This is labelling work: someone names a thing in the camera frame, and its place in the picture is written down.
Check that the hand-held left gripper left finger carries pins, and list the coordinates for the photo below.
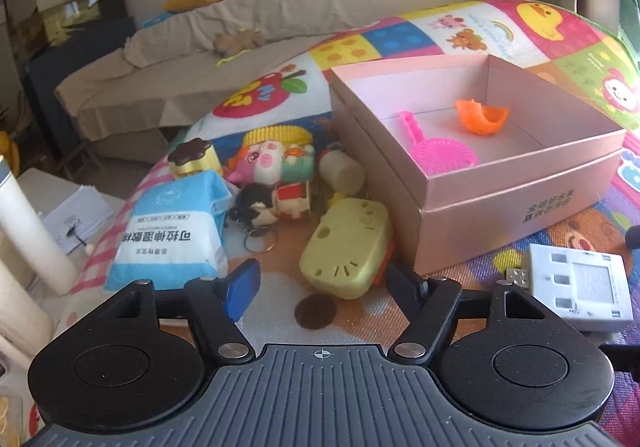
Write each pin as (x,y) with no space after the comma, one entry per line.
(242,289)

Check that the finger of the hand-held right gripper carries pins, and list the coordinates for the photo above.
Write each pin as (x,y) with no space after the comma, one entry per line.
(634,237)

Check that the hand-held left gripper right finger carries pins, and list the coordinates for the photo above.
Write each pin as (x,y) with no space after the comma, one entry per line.
(402,287)

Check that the yellow cheese toy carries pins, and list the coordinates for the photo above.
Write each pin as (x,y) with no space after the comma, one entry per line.
(345,247)

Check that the pink cardboard box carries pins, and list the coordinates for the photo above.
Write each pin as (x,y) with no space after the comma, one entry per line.
(475,207)

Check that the cream toy milk bottle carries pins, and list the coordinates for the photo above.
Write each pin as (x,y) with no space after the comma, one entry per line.
(345,174)

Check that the pink pig toy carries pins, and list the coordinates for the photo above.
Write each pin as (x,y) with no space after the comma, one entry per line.
(265,159)

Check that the yellow pudding toy brown top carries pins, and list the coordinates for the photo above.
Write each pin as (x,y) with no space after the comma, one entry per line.
(192,159)

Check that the blue white tissue packet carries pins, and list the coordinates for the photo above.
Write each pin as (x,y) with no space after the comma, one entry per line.
(165,227)

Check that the pink toy strainer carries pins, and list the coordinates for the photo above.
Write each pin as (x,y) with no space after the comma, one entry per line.
(445,154)

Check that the black pin white ball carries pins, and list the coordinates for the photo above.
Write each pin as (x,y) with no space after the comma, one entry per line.
(90,248)

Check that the stack of white papers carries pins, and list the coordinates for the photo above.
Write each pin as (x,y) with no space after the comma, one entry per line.
(80,212)

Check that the orange toy cup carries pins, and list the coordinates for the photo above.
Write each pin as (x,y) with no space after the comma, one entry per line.
(477,119)

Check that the white thermos bottle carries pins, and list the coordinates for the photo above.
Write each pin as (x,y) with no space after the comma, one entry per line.
(40,237)

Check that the brown plush toy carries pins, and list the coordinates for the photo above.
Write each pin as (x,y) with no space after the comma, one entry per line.
(237,41)

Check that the colourful cartoon play mat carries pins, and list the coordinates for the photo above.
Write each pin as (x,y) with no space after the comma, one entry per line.
(450,27)

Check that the beige sofa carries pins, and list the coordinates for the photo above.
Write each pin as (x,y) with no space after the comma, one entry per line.
(300,7)

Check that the glass fish tank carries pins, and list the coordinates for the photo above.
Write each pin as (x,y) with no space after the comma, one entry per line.
(65,12)

